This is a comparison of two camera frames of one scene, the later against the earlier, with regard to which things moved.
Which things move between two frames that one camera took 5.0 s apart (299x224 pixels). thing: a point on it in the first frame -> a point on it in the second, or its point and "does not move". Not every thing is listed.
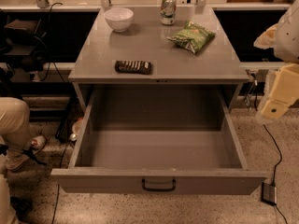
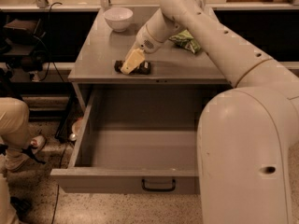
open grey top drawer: [159, 141] does not move
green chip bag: [193, 36] does not move
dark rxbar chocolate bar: [134, 66] does not move
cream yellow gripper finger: [285, 88] -> [144, 43]
